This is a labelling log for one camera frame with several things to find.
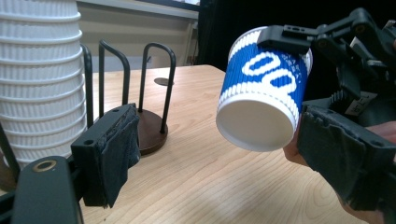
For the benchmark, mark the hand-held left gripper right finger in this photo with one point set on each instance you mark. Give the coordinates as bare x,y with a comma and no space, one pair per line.
348,161

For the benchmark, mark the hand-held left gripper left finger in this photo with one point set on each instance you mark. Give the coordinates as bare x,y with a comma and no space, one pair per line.
106,155

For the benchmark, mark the dark round table grommet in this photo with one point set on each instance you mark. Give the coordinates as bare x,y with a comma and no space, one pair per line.
163,81

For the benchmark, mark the blue ribbed paper cup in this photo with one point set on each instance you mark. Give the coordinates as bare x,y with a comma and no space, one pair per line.
258,90

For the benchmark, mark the stack of ribbed paper cups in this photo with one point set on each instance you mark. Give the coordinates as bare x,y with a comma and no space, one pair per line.
40,93

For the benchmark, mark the black curtain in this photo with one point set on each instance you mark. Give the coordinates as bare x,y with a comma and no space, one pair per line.
280,12

